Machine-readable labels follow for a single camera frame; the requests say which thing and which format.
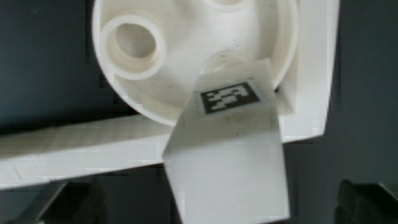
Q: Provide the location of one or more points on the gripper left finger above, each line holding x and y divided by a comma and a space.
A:
68, 204

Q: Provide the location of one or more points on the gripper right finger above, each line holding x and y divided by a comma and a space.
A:
366, 203

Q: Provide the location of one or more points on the white stool leg with tag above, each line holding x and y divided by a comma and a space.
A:
222, 156

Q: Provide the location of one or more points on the white round stool seat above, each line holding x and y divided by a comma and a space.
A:
166, 39

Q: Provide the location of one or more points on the white U-shaped obstacle wall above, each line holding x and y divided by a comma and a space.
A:
103, 146

